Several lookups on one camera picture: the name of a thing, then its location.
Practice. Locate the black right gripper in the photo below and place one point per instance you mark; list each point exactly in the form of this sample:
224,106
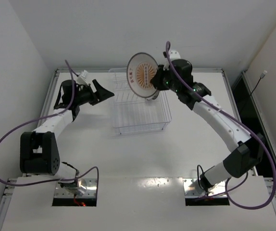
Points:
161,82

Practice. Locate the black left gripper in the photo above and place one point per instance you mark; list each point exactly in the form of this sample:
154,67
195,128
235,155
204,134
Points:
93,94

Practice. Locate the orange sunburst plate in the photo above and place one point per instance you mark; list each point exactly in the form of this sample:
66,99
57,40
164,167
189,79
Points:
140,70

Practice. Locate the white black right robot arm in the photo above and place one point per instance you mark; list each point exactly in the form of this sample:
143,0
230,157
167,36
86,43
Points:
246,151

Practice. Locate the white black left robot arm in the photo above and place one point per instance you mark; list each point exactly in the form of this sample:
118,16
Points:
39,154

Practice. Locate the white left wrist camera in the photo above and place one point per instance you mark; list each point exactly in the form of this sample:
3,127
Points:
82,78

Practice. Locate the white wire dish rack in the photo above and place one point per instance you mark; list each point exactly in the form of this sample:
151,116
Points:
132,114

